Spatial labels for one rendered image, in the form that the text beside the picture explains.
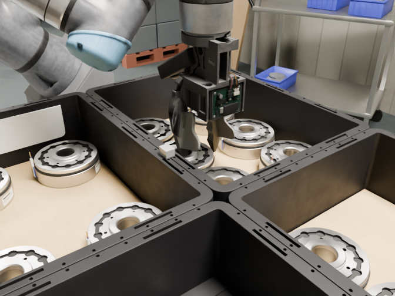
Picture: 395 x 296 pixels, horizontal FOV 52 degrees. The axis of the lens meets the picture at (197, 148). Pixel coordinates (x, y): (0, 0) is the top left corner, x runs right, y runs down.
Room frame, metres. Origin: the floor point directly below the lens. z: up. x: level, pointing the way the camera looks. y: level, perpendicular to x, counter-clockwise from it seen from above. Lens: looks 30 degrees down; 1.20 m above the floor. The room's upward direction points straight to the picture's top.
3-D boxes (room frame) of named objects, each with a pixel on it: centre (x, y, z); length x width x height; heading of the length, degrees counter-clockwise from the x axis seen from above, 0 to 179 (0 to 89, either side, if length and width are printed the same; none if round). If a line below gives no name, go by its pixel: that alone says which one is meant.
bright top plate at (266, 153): (0.57, -0.16, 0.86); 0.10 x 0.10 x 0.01
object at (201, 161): (0.58, 0.02, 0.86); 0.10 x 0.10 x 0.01
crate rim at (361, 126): (0.62, -0.03, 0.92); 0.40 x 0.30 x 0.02; 36
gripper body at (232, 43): (0.57, -0.02, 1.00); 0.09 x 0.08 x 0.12; 35
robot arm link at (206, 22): (0.58, -0.01, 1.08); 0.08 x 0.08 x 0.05
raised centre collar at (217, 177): (0.49, -0.04, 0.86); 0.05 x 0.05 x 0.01
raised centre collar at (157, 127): (0.67, 0.09, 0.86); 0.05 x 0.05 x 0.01
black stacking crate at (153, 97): (0.62, -0.03, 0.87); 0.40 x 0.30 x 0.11; 36
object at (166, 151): (0.46, 0.04, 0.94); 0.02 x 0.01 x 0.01; 36
